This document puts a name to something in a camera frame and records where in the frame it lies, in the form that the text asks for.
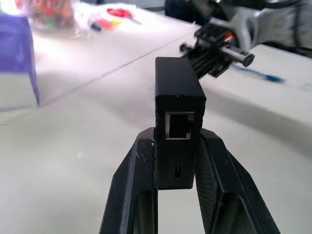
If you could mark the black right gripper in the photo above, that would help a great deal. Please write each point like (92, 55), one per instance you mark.
(214, 36)

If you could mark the clear bag of colourful items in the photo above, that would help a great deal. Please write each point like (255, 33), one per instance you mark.
(51, 13)

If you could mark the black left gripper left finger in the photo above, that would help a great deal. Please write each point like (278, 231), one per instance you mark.
(126, 190)

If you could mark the purple plastic box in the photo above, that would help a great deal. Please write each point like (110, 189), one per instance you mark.
(17, 48)

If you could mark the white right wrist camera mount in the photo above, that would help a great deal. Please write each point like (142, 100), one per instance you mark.
(243, 22)

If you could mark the colourful markers pack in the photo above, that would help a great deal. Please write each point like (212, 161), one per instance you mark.
(103, 24)

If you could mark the red scissors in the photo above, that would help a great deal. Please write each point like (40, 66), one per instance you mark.
(120, 12)

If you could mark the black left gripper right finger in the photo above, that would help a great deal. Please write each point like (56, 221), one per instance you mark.
(229, 190)

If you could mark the person in dark clothes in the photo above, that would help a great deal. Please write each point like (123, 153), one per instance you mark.
(181, 9)

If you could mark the small black box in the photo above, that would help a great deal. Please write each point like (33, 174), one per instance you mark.
(179, 80)

